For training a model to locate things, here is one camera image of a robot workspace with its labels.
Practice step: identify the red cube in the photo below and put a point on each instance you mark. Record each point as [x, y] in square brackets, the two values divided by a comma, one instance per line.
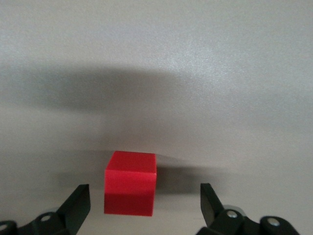
[129, 183]

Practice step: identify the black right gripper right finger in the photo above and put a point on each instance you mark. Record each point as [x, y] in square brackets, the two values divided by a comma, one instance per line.
[220, 215]

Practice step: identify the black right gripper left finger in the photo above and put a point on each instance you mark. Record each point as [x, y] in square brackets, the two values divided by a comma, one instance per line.
[71, 215]

